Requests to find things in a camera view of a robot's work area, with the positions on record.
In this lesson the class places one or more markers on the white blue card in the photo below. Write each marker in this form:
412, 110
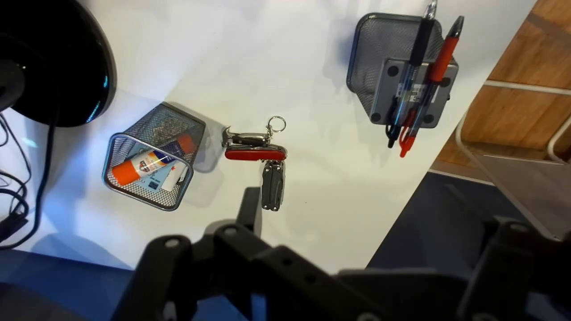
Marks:
169, 179

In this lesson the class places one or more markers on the black computer monitor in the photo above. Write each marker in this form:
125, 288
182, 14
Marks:
53, 60

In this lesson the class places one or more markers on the orange white glue stick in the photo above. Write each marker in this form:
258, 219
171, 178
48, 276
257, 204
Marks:
139, 167

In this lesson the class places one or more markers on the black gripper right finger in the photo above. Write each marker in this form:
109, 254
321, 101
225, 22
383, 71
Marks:
523, 279

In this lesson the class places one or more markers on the red pen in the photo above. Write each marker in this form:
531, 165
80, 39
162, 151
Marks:
442, 60

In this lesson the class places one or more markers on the white metal frame rack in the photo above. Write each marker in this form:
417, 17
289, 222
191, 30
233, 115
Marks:
523, 179

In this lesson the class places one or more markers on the red pocket knife with keyring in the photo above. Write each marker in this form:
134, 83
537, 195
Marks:
255, 154

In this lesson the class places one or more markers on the black pen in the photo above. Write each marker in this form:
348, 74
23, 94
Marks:
419, 47

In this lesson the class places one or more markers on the upturned grey mesh stationery holder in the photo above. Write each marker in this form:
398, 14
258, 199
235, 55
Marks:
374, 55

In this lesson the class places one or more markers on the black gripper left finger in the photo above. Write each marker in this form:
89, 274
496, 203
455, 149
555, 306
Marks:
196, 279

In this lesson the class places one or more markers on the grey folded multi-tool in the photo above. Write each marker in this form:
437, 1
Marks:
273, 188

